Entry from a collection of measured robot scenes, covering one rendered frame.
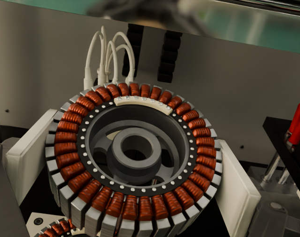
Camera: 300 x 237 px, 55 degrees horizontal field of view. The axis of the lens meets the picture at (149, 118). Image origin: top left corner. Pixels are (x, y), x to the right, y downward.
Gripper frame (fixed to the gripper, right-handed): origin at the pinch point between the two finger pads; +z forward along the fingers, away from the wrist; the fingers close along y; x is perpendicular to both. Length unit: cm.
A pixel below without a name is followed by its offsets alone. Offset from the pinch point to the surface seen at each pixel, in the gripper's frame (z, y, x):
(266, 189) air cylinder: 15.0, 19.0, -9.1
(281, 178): 16.5, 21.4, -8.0
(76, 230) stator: 6.4, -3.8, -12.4
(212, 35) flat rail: 8.1, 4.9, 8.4
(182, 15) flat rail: 7.9, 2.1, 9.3
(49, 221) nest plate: 10.6, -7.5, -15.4
